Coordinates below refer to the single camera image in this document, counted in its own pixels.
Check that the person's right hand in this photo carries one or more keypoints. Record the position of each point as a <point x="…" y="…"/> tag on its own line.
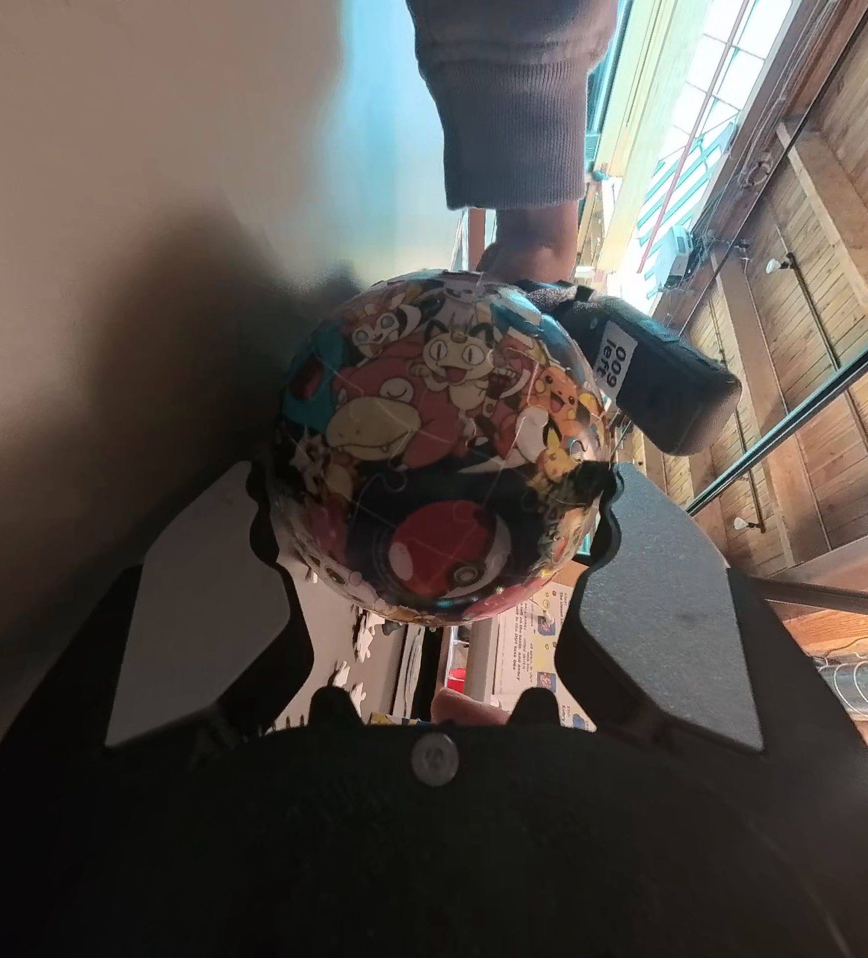
<point x="471" y="709"/>

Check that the scattered loose puzzle pieces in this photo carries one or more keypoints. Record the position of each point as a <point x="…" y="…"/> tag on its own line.
<point x="365" y="636"/>

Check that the dark metal pole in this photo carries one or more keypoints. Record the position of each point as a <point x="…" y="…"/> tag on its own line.
<point x="838" y="600"/>

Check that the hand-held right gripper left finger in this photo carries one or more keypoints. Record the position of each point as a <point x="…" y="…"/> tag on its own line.
<point x="194" y="636"/>

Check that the colourful puzzle ball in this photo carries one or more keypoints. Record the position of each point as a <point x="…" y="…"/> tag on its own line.
<point x="441" y="449"/>

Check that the person's left hand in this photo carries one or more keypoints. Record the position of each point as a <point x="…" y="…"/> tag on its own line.
<point x="531" y="239"/>

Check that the ceiling spot lamp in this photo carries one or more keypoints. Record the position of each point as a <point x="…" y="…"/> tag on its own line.
<point x="774" y="264"/>
<point x="741" y="524"/>

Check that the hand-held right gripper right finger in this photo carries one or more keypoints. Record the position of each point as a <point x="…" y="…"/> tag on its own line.
<point x="673" y="636"/>

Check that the green ceiling rail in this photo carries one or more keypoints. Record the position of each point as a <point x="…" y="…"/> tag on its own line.
<point x="815" y="399"/>

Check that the window air conditioner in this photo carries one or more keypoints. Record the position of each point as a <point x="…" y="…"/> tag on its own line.
<point x="677" y="251"/>

